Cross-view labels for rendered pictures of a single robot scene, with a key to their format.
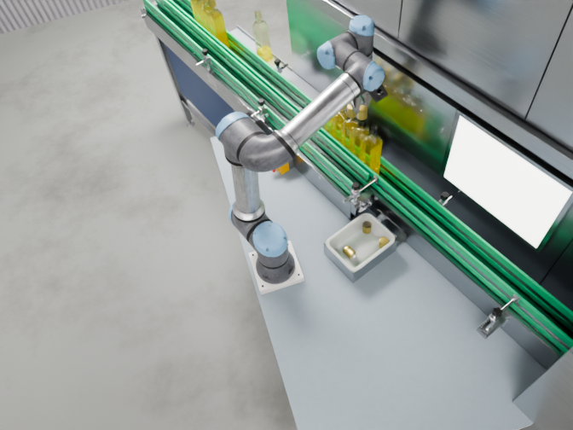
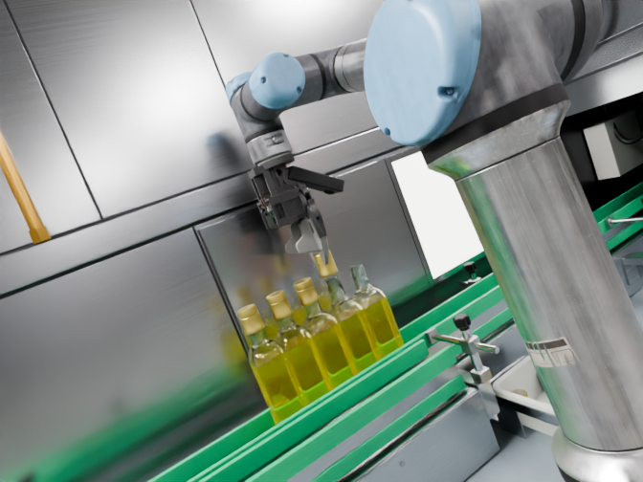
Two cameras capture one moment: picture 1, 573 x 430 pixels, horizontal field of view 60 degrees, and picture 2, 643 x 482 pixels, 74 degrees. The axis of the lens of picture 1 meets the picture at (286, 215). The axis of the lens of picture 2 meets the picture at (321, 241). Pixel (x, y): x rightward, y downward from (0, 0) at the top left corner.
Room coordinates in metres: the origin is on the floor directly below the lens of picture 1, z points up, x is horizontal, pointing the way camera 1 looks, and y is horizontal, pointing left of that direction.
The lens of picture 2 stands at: (1.20, 0.47, 1.31)
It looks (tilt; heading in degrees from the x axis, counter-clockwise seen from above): 6 degrees down; 275
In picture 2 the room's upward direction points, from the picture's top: 21 degrees counter-clockwise
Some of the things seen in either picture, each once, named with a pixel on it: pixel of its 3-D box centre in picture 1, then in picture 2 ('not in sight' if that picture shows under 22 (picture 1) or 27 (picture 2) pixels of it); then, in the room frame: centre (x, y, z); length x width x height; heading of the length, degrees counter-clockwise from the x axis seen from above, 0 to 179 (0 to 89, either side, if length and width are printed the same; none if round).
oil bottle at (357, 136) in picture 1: (361, 147); (359, 350); (1.28, -0.33, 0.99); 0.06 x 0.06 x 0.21; 29
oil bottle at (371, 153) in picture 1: (371, 154); (382, 336); (1.23, -0.36, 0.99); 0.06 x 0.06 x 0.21; 30
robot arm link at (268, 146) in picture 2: not in sight; (271, 149); (1.29, -0.32, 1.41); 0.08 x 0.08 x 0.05
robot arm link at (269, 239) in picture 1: (269, 242); not in sight; (0.94, 0.07, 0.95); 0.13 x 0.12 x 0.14; 29
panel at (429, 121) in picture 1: (446, 140); (398, 227); (1.10, -0.59, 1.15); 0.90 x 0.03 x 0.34; 29
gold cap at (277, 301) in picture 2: not in sight; (278, 304); (1.38, -0.28, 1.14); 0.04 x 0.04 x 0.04
